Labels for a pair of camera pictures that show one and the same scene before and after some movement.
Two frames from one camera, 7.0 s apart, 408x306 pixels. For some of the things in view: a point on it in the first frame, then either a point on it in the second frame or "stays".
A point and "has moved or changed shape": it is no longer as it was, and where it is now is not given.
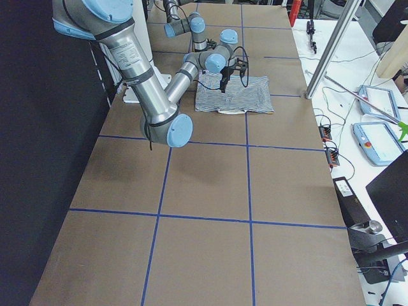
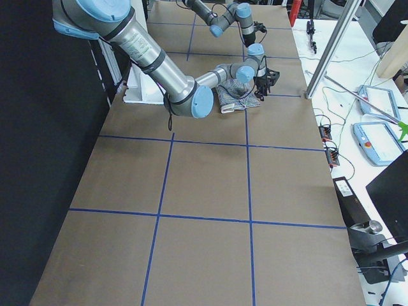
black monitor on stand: x=389 y=191 stays
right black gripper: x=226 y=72 -> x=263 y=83
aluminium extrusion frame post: x=343 y=25 stays
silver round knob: x=375 y=225 stays
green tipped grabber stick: x=403 y=125 stays
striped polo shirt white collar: x=254 y=97 has moved or changed shape
